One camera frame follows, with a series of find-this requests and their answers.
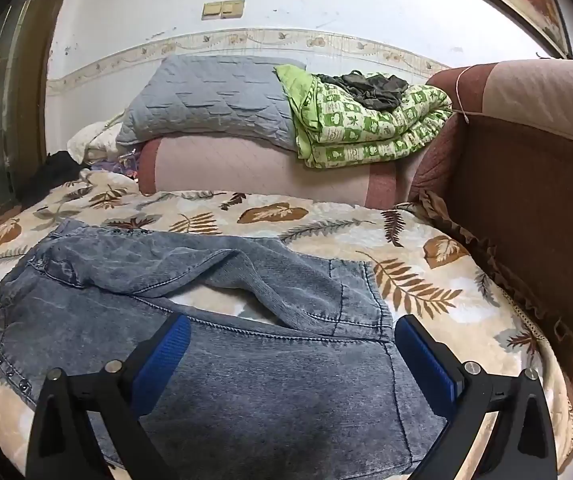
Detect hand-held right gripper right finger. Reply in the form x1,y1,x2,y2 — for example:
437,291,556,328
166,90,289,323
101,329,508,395
394,314,560,480

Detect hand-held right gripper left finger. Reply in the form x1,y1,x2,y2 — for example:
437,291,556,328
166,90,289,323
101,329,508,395
25,313,192,480

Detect grey-blue denim pants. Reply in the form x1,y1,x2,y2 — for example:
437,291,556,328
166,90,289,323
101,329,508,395
0,218,447,480

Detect beige leaf print blanket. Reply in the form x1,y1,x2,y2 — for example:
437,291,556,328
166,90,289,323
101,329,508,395
0,170,573,480

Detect brown bed board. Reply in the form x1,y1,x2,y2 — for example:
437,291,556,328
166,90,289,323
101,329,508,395
447,115,573,346

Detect purple plastic wrapper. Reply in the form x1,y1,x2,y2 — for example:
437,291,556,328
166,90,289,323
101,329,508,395
89,147,142,179

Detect pink and brown bolster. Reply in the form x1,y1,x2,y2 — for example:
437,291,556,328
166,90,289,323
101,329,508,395
138,132,430,209

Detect black cloth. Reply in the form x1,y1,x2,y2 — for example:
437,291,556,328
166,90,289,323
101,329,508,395
21,150,86,207

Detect white cloth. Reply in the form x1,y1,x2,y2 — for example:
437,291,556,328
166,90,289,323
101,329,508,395
67,115,128,164

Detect green printed folded quilt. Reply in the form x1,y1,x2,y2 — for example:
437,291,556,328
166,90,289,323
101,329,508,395
275,64,455,169

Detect grey quilted pillow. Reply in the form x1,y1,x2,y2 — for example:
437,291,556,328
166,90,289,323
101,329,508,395
115,54,307,152

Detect dark olive garment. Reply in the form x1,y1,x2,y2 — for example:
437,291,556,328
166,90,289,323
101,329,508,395
317,71,410,113

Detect pink brown quilted cover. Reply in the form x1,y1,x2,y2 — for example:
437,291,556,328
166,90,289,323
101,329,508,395
409,60,573,201

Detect white cord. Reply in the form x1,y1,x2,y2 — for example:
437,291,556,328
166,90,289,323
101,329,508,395
455,66,470,123

